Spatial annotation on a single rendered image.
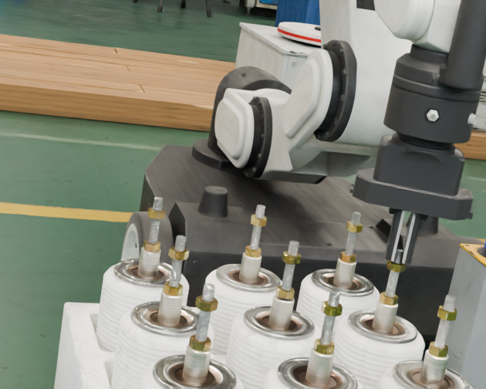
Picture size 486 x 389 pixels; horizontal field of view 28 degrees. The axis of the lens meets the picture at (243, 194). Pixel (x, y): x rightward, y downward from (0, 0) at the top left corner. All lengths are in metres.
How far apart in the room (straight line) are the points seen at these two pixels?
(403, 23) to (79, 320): 0.49
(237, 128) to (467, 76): 0.79
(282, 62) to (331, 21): 1.60
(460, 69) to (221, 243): 0.60
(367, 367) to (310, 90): 0.45
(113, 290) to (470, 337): 0.42
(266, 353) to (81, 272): 0.81
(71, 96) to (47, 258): 1.12
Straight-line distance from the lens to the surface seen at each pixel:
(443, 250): 1.55
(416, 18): 0.94
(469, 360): 1.18
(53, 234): 1.90
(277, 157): 1.59
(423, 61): 0.95
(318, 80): 1.32
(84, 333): 1.10
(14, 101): 2.83
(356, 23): 1.36
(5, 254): 1.78
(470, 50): 0.92
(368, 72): 1.32
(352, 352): 1.03
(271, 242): 1.44
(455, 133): 0.96
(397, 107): 0.96
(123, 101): 2.86
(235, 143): 1.66
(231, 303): 1.08
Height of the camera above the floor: 0.65
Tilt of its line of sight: 16 degrees down
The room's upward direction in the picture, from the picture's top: 10 degrees clockwise
